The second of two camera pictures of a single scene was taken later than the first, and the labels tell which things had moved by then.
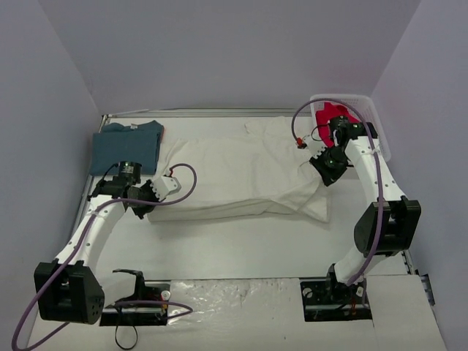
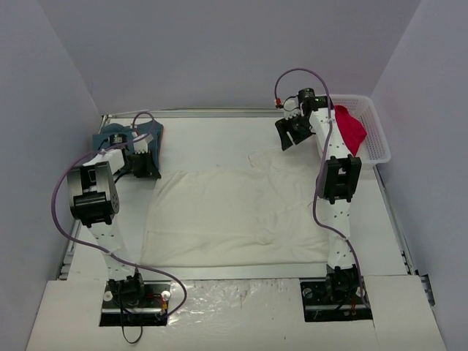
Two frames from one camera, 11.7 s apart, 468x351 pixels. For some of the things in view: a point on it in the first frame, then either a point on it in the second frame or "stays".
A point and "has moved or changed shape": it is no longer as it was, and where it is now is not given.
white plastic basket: (363, 107) stays
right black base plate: (326, 299) stays
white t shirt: (260, 170) has moved or changed shape
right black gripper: (325, 171) to (291, 129)
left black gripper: (145, 197) to (145, 165)
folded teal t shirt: (115, 143) stays
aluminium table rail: (146, 111) stays
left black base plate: (147, 304) stays
